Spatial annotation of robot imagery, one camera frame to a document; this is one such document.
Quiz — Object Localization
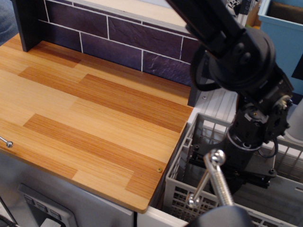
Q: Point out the dark grey shelf post left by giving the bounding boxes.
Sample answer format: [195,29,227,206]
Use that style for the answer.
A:
[12,0,47,52]

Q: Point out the white sink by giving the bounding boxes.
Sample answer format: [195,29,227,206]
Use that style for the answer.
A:
[137,87,303,227]

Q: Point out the grey plastic drying rack basket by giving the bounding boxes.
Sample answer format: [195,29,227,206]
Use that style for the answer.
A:
[163,113,303,227]

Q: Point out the light blue box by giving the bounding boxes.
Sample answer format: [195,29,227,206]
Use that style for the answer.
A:
[258,0,303,95]

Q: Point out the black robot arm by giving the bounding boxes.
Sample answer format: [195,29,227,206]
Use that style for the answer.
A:
[169,0,293,193]

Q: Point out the grey faucet base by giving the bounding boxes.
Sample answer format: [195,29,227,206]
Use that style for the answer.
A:
[284,100,303,144]

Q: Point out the small silver clamp handle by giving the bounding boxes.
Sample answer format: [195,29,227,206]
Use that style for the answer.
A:
[0,137,13,148]

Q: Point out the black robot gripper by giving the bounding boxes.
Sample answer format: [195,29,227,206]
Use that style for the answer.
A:
[189,136,277,194]

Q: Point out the grey control panel with buttons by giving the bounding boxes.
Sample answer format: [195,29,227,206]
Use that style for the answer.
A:
[18,183,78,227]

